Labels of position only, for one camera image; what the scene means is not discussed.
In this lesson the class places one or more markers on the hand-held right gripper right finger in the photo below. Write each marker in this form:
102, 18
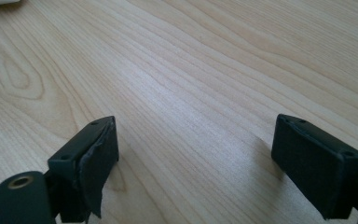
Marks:
310, 161

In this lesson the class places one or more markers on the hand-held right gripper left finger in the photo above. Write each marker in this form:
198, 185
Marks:
88, 161

